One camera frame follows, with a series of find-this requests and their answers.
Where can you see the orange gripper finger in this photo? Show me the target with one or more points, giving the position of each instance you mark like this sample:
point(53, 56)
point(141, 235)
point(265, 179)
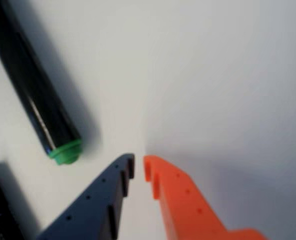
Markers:
point(185, 207)

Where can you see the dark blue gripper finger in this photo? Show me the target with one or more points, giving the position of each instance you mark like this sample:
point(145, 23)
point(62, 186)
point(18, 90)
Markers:
point(92, 207)

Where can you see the black cylinder with silver end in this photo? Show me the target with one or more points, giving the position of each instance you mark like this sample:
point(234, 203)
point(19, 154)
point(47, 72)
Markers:
point(0, 205)

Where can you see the black marker with green cap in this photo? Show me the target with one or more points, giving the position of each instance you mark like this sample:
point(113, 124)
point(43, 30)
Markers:
point(33, 82)

